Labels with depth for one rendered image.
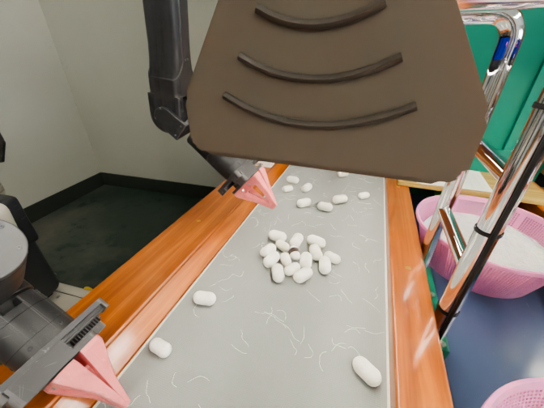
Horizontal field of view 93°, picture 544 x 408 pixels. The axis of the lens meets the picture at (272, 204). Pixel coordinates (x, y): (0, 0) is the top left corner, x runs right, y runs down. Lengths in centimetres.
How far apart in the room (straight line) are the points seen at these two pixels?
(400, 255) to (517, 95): 56
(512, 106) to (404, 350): 71
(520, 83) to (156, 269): 91
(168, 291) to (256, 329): 15
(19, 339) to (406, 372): 38
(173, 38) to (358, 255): 47
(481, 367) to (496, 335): 8
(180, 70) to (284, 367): 45
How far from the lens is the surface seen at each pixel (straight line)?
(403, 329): 40
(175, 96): 49
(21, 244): 30
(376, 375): 37
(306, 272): 44
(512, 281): 61
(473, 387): 51
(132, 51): 223
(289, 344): 39
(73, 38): 256
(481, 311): 62
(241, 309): 42
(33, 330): 35
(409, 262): 50
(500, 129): 94
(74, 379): 34
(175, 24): 48
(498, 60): 46
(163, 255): 50
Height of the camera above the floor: 107
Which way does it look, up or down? 30 degrees down
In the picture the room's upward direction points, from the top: straight up
